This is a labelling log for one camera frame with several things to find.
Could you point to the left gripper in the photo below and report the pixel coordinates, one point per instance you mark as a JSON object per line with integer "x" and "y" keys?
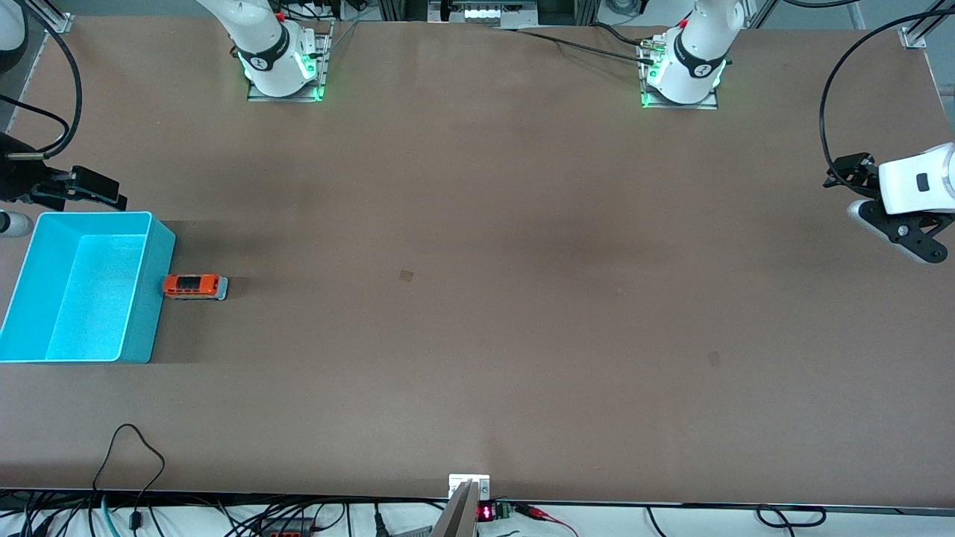
{"x": 858, "y": 173}

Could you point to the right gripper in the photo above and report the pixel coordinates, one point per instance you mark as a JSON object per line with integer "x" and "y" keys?
{"x": 22, "y": 179}

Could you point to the orange toy bus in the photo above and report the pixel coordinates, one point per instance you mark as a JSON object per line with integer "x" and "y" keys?
{"x": 194, "y": 286}

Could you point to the blue plastic box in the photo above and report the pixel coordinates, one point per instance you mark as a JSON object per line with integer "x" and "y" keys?
{"x": 82, "y": 298}

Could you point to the black power strip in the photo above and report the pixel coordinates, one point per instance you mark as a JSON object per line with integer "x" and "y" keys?
{"x": 287, "y": 531}

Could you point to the white lit device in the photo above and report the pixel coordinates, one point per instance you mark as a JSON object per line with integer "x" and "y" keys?
{"x": 485, "y": 13}

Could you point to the red digit display module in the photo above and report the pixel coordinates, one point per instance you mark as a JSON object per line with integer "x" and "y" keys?
{"x": 486, "y": 513}

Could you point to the aluminium frame profile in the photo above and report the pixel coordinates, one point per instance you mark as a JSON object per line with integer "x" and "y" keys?
{"x": 914, "y": 36}
{"x": 56, "y": 19}

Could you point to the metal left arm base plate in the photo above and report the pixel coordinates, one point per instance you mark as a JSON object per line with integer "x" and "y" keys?
{"x": 679, "y": 106}

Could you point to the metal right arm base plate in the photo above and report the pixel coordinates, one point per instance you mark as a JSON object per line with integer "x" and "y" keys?
{"x": 283, "y": 98}

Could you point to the white table edge bracket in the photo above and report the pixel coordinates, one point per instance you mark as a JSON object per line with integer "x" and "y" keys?
{"x": 456, "y": 481}

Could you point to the grey metal camera bar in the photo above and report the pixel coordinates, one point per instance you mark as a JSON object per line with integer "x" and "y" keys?
{"x": 459, "y": 518}

